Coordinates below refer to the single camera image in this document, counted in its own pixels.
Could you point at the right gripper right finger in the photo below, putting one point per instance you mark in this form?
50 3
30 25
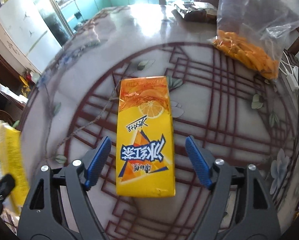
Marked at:
202 161

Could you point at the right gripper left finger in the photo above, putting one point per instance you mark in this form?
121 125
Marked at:
94 161

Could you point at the yellow medicine box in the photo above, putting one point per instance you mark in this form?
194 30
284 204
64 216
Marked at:
11 162

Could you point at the yellow iced tea carton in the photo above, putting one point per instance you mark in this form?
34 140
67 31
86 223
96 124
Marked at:
145 146

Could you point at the floral plastic tablecloth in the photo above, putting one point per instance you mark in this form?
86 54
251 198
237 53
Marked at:
232 111

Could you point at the dark snack package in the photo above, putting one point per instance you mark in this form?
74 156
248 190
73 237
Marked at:
196 11

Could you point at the white refrigerator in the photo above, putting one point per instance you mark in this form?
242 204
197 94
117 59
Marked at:
26 36

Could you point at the bag of orange snacks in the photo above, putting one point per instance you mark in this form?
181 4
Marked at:
254 32

